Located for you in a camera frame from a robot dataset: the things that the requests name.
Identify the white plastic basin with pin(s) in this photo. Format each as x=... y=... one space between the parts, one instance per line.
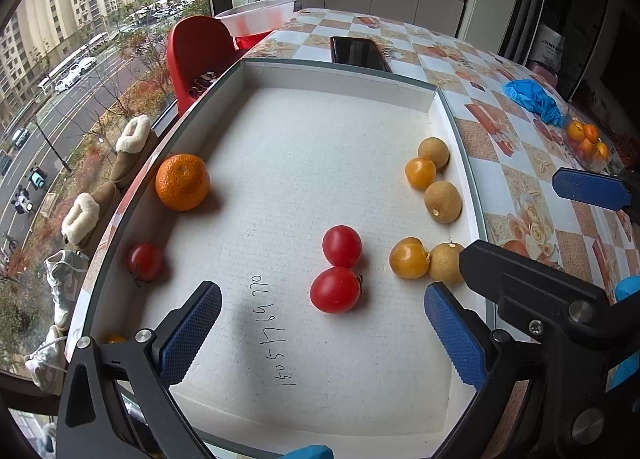
x=256 y=18

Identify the yellow cherry tomato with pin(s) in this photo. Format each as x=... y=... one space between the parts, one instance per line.
x=409 y=259
x=420 y=173

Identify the red chair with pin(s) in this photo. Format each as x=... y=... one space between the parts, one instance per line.
x=199 y=50

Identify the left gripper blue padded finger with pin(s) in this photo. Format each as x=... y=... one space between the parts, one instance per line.
x=591 y=188
x=464 y=335
x=182 y=332

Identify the white sneaker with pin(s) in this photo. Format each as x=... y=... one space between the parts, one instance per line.
x=47 y=364
x=65 y=272

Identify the brown longan fruit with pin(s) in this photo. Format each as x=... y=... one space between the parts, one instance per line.
x=436 y=150
x=443 y=202
x=445 y=264

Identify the glass fruit bowl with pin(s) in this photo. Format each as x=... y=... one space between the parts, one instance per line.
x=595 y=164

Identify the white tray box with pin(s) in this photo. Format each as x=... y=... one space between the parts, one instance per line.
x=313 y=196

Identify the tan fleece boot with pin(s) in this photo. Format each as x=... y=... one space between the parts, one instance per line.
x=133 y=147
x=84 y=225

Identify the small yellow tomato in tray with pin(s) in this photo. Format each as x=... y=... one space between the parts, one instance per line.
x=113 y=339

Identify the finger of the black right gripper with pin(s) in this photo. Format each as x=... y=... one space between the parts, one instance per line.
x=532 y=297

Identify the white paper bag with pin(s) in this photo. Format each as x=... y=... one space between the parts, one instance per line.
x=547 y=48

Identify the black smartphone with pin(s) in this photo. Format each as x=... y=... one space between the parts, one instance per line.
x=358 y=52

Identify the mandarin in bowl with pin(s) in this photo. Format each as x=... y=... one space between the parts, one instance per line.
x=585 y=149
x=591 y=133
x=575 y=131
x=602 y=149

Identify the red tomato in tray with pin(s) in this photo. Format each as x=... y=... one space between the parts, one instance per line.
x=145 y=262

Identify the blue crumpled glove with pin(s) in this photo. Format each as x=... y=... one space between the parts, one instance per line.
x=530 y=95

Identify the orange mandarin in tray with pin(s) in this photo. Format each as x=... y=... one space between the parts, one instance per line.
x=182 y=182

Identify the red cherry tomato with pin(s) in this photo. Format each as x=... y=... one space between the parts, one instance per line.
x=342 y=246
x=336 y=290

